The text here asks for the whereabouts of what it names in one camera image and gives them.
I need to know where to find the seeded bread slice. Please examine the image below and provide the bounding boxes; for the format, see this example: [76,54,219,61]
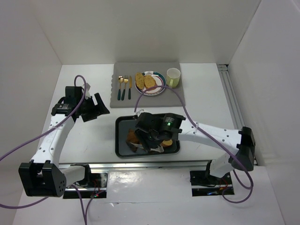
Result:
[144,75,157,89]
[135,73,145,90]
[161,140,173,147]

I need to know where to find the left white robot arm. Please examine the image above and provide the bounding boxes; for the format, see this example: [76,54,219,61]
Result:
[18,86,109,197]

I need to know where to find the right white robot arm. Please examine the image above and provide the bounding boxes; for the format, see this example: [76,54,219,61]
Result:
[134,112,255,178]

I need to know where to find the brown croissant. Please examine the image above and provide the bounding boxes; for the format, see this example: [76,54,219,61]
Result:
[126,129,140,152]

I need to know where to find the grey foam placemat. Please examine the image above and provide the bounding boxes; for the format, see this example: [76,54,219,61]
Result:
[110,61,185,108]

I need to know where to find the black baking tray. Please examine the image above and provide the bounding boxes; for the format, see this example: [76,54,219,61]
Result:
[115,115,180,159]

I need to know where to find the white plate teal rim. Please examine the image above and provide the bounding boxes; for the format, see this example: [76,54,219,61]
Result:
[135,71,166,96]

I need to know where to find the pale green mug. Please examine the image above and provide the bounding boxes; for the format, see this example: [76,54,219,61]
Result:
[166,68,181,88]

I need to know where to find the aluminium rail front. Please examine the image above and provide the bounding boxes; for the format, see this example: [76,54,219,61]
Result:
[56,160,215,170]

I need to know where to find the gold spoon green handle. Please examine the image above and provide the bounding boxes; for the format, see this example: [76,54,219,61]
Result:
[117,76,124,100]

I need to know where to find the gold fork green handle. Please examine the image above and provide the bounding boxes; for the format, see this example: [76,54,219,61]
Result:
[121,75,129,100]

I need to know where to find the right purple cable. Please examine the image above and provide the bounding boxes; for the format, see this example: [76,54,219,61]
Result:
[134,85,254,203]

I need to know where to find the purple cable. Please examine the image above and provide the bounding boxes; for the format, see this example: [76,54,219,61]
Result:
[0,75,106,225]
[134,85,254,203]

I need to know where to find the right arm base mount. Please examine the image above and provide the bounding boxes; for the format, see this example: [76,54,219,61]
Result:
[190,171,234,197]

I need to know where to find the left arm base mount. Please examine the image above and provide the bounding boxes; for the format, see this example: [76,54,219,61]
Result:
[61,168,109,199]

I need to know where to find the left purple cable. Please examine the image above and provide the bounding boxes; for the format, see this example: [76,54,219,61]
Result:
[0,75,106,225]

